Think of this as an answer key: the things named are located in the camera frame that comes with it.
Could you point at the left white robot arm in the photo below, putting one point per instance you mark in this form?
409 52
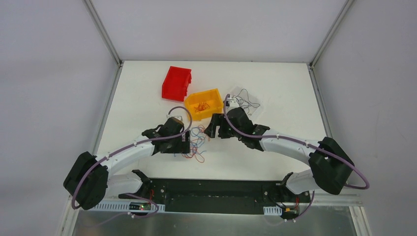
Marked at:
93 178

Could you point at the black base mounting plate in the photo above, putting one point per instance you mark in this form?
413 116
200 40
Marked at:
217 196

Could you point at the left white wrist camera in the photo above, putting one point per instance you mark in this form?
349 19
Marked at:
174 118

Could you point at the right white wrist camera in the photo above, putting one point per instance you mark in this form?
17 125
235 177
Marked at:
231 103

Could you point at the white plastic bin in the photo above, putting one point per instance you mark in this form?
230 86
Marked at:
248 102

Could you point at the red plastic bin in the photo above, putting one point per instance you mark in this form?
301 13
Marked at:
175 85

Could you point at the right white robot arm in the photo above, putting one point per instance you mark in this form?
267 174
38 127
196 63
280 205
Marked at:
329 166

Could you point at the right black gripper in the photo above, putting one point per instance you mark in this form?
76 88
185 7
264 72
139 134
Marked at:
218 125

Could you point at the yellow plastic bin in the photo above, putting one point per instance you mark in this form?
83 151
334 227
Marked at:
212 97

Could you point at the red orange cable clump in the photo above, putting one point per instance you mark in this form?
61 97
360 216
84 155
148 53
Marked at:
202 107

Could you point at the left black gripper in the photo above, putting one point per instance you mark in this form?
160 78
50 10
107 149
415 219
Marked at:
184 143

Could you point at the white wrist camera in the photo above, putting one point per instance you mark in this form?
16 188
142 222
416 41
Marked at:
231 103
174 118

